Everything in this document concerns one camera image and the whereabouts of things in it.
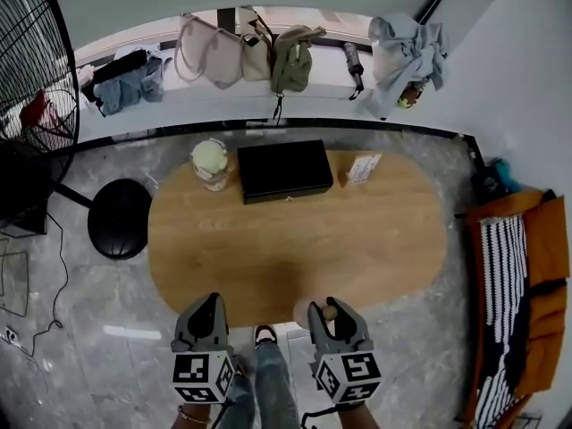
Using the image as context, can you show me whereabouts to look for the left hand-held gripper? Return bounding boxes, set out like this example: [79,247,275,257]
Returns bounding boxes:
[170,292,239,405]

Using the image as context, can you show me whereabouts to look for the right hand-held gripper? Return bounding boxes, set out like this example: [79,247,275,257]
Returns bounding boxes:
[307,296,384,406]

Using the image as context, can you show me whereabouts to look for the pale container with wooden knob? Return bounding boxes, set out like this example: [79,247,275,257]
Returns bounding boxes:
[293,299,338,331]

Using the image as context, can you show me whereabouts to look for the person's left forearm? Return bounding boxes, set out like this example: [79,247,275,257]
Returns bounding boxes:
[171,400,227,429]

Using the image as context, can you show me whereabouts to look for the person's right forearm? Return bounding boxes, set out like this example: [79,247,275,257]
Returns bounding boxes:
[312,398,382,429]

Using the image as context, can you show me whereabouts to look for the cream shoulder bag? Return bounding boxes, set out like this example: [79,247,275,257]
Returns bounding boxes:
[238,5,274,83]

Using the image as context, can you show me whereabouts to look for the person's black and white shoe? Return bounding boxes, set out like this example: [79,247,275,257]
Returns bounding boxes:
[253,324,279,353]

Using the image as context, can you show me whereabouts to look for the person's jeans legs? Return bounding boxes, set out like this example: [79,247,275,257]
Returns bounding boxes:
[222,340,302,429]

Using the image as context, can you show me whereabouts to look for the black round stool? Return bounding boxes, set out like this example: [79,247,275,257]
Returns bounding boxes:
[87,178,155,261]

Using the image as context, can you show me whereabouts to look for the glass jar with pale lid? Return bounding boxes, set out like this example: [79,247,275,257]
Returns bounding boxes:
[190,138,231,193]

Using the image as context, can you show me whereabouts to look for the small cardboard box white label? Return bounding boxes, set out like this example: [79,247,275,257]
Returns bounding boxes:
[337,151,384,189]

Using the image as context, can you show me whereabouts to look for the black rectangular box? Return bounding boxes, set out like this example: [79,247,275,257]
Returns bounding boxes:
[236,139,335,206]

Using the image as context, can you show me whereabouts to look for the black and white striped blanket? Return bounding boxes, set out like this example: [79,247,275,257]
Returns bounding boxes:
[474,214,534,429]

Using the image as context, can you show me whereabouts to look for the clear glass panel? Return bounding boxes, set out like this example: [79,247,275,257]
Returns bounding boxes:
[0,236,31,317]

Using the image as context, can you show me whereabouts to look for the black bag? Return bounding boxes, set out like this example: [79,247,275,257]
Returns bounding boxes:
[470,167,510,206]

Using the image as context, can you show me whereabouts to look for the black standing fan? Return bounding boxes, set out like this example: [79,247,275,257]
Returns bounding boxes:
[0,0,97,237]

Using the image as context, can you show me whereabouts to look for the teal item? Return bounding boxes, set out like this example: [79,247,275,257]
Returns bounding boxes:
[488,157,522,194]

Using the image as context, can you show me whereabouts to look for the orange sofa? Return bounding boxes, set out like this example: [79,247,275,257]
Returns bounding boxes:
[454,189,572,429]

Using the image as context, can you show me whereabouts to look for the blue denim garment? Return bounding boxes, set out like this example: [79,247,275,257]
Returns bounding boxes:
[92,46,173,117]

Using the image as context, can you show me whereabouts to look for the brown and green plush toy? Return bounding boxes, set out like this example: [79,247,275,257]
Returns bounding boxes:
[397,81,426,109]

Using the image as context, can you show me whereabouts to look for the beige tote bag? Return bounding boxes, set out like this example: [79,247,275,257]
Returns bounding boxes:
[172,13,245,91]

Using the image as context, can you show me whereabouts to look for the olive green bag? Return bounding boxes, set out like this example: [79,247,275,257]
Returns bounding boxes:
[269,24,328,126]

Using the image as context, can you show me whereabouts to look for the short black folded umbrella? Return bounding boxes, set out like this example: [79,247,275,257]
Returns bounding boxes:
[342,40,366,103]

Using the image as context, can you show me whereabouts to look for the red ribbon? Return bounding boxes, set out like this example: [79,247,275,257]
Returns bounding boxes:
[19,88,51,130]

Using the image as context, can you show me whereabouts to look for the grey-blue garment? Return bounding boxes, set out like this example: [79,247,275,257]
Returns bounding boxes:
[359,13,450,121]

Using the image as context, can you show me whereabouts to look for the thin wrist bracelet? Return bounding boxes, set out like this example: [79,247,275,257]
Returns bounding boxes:
[176,404,212,425]

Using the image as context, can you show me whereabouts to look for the black floor cable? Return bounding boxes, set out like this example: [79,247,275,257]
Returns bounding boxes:
[8,210,72,358]

